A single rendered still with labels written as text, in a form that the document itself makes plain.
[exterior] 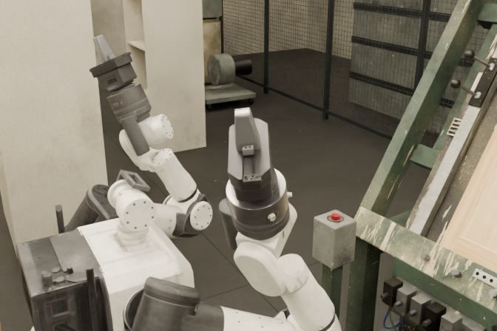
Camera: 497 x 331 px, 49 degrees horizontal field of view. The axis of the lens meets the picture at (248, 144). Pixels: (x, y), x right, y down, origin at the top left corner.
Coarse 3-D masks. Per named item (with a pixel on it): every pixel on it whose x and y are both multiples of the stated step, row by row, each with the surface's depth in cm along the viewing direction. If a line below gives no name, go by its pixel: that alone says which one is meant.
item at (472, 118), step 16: (496, 48) 207; (496, 80) 205; (480, 112) 204; (464, 128) 205; (464, 144) 204; (448, 160) 206; (448, 176) 204; (432, 192) 206; (432, 208) 204; (416, 224) 206
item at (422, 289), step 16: (400, 272) 205; (416, 272) 199; (384, 288) 200; (400, 288) 195; (416, 288) 199; (432, 288) 194; (448, 288) 188; (400, 304) 193; (416, 304) 188; (432, 304) 186; (448, 304) 190; (464, 304) 184; (480, 304) 179; (384, 320) 204; (400, 320) 198; (416, 320) 189; (432, 320) 184; (448, 320) 178; (464, 320) 182; (480, 320) 180; (496, 320) 175
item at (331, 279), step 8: (328, 272) 215; (336, 272) 215; (328, 280) 216; (336, 280) 216; (328, 288) 217; (336, 288) 218; (328, 296) 218; (336, 296) 219; (336, 304) 221; (336, 312) 222
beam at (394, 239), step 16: (368, 224) 220; (384, 224) 215; (368, 240) 217; (384, 240) 212; (400, 240) 207; (416, 240) 203; (400, 256) 205; (416, 256) 201; (432, 256) 196; (448, 256) 192; (432, 272) 194; (448, 272) 190; (464, 272) 186; (464, 288) 184; (480, 288) 181; (496, 304) 176
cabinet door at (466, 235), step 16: (496, 128) 199; (496, 144) 197; (480, 160) 199; (496, 160) 195; (480, 176) 197; (496, 176) 193; (464, 192) 199; (480, 192) 195; (496, 192) 191; (464, 208) 197; (480, 208) 193; (496, 208) 189; (464, 224) 195; (480, 224) 191; (496, 224) 188; (448, 240) 197; (464, 240) 193; (480, 240) 190; (496, 240) 186; (464, 256) 191; (480, 256) 187; (496, 256) 184; (496, 272) 182
